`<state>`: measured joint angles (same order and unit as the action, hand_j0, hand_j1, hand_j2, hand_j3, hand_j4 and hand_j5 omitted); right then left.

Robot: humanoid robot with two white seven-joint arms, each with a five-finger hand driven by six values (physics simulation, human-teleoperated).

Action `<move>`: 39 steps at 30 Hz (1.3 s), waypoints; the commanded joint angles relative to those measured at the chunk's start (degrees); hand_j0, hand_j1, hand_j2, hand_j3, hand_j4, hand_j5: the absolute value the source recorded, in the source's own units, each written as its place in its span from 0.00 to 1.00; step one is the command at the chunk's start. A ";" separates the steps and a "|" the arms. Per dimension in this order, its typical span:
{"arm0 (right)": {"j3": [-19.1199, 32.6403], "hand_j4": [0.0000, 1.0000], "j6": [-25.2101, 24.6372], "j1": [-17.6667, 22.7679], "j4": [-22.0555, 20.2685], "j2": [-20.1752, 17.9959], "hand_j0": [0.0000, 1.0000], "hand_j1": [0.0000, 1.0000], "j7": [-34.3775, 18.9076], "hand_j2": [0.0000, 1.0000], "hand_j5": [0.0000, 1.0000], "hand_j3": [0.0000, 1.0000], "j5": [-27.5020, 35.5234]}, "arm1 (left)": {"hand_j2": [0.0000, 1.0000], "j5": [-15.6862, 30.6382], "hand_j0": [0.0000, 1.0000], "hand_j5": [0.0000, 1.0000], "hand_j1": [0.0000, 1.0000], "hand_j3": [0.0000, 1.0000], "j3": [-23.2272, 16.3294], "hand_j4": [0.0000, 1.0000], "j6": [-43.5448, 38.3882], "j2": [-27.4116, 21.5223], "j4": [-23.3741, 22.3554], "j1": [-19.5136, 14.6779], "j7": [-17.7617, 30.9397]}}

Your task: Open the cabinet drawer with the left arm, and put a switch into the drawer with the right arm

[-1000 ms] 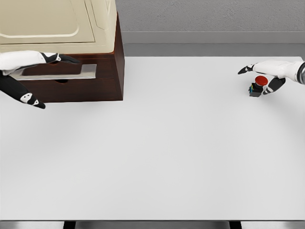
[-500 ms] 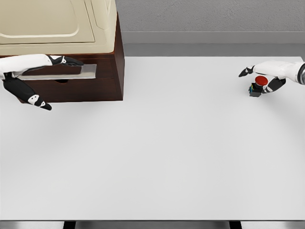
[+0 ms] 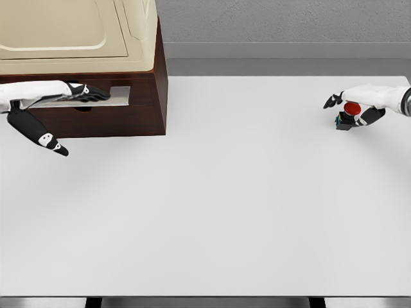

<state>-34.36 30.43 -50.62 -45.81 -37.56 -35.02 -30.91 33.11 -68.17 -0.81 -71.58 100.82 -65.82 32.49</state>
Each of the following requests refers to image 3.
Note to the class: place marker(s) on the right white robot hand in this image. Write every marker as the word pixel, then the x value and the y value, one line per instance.
pixel 366 94

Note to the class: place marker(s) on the dark brown wooden cabinet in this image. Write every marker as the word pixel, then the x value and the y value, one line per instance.
pixel 159 96

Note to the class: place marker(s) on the cream plastic appliance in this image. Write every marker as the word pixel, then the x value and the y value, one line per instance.
pixel 64 29

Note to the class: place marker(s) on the red button switch black base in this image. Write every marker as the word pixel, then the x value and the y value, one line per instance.
pixel 351 108

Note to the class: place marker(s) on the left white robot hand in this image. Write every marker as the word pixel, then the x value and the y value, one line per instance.
pixel 35 91

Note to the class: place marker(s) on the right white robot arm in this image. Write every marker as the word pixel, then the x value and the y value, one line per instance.
pixel 399 99

